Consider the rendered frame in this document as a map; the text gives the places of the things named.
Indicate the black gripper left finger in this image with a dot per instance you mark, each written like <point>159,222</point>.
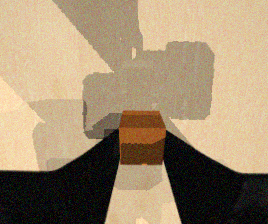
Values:
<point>77,193</point>

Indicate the brown block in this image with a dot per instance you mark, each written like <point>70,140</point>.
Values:
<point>142,138</point>

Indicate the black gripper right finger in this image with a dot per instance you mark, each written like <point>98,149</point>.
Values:
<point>204,190</point>

